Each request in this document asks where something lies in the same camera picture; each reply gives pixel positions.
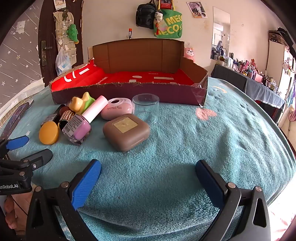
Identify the purple nail polish pink cap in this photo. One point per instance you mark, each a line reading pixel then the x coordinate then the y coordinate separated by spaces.
pixel 77 128

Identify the hanging pocket organizer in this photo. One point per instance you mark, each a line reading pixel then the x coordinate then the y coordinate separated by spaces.
pixel 60 23

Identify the pink round case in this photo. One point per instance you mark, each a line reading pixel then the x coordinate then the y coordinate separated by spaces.
pixel 115 111

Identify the green tote bag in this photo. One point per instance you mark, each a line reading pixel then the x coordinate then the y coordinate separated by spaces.
pixel 172 25

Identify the table with dark cloth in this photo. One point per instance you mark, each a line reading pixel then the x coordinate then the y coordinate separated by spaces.
pixel 254 90

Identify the gold studded cylinder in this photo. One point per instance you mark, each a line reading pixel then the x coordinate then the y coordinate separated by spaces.
pixel 67 115

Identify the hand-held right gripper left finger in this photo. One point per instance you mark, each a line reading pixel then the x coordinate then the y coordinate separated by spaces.
pixel 85 185

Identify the large wall photo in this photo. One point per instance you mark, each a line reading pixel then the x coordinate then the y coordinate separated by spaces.
pixel 196 7

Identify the pink bed sheet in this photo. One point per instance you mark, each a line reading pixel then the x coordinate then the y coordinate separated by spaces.
pixel 282 215

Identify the red hanging packet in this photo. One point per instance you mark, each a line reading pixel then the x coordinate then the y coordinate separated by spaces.
pixel 166 3

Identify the row of cosmetic bottles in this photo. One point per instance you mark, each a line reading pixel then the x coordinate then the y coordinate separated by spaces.
pixel 249 70

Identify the green plush toy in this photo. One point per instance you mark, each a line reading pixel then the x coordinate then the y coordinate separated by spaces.
pixel 73 32

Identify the glitter bottle red ball cap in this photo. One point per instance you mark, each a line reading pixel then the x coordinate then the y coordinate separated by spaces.
pixel 64 110

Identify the red tassel charm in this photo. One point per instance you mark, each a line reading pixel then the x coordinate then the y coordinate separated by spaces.
pixel 158 31

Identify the wall mirror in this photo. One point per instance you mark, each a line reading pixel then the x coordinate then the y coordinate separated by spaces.
pixel 219 23

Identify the red paper box liner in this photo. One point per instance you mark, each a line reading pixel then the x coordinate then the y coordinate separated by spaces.
pixel 138 78

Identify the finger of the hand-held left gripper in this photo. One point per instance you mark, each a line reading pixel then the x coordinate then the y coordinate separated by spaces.
pixel 41 156
pixel 17 142

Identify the dark brown door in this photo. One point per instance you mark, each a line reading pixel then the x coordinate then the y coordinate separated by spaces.
pixel 46 27

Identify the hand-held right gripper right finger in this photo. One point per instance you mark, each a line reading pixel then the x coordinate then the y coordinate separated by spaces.
pixel 209 183

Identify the green yellow figure toy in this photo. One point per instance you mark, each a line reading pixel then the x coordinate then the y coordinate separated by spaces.
pixel 81 104

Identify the clear plastic bag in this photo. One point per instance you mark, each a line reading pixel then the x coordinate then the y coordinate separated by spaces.
pixel 62 62

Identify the black clothing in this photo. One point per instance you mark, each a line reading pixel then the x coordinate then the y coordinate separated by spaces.
pixel 283 31

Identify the grid patterned board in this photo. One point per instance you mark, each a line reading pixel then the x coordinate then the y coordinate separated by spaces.
pixel 23 96

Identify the white wardrobe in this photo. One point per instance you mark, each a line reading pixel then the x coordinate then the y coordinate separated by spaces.
pixel 275 58

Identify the orange oval soap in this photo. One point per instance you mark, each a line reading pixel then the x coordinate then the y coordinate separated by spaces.
pixel 48 134

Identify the grey marker red cap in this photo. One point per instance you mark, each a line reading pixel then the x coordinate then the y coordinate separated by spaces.
pixel 130 33

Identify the black backpack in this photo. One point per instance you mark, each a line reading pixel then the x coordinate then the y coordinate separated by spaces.
pixel 145 16

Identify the person's left hand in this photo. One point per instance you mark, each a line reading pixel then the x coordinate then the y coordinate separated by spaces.
pixel 11 213

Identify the cardboard box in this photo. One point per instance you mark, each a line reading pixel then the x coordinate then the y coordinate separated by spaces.
pixel 138 95

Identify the dark smartphone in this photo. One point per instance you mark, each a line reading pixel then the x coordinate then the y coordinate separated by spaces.
pixel 13 118

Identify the small wall photo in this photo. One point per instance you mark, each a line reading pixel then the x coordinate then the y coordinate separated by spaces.
pixel 201 15

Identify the black nail polish bottle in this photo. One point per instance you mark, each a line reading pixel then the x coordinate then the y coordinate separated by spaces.
pixel 50 118

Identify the patterned dark bag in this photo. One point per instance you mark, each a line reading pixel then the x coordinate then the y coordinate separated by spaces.
pixel 276 38

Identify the pink plush toy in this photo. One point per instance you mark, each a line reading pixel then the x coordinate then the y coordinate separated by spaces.
pixel 189 53

